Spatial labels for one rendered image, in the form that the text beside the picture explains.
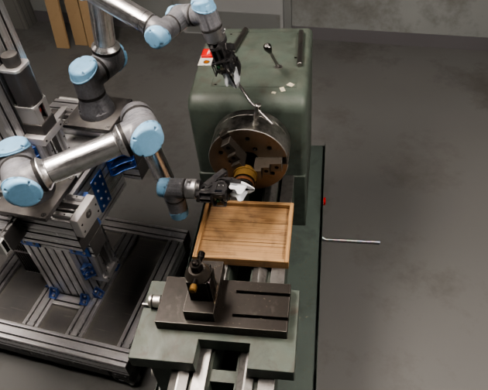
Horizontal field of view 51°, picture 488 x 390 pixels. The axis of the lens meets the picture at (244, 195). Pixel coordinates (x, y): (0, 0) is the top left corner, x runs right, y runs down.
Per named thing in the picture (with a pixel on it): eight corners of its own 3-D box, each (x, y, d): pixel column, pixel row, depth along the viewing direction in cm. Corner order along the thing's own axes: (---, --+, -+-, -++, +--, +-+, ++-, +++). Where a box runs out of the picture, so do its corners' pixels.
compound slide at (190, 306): (197, 268, 180) (195, 259, 177) (225, 270, 179) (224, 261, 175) (184, 319, 166) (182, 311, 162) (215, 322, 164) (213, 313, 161)
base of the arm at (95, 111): (73, 120, 216) (65, 100, 209) (90, 99, 226) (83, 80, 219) (105, 123, 212) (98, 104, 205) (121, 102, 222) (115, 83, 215)
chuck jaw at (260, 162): (256, 151, 201) (286, 150, 199) (257, 160, 204) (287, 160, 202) (252, 169, 193) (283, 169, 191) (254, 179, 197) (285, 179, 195)
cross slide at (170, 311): (169, 283, 182) (166, 275, 179) (290, 291, 176) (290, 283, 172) (156, 329, 170) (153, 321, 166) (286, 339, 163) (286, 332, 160)
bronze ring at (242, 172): (232, 161, 195) (229, 177, 189) (257, 161, 194) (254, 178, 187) (235, 178, 202) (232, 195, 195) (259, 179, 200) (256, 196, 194)
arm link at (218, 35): (204, 25, 180) (225, 20, 177) (208, 37, 183) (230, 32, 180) (200, 35, 175) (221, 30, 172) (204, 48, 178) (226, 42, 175)
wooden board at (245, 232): (207, 205, 216) (206, 199, 213) (293, 209, 210) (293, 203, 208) (194, 263, 195) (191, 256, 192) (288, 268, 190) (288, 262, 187)
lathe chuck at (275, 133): (209, 167, 219) (215, 107, 196) (282, 180, 219) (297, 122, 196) (205, 181, 213) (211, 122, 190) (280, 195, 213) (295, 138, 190)
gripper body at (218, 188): (228, 207, 189) (196, 206, 191) (231, 191, 195) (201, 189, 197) (225, 193, 184) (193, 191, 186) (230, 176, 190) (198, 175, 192)
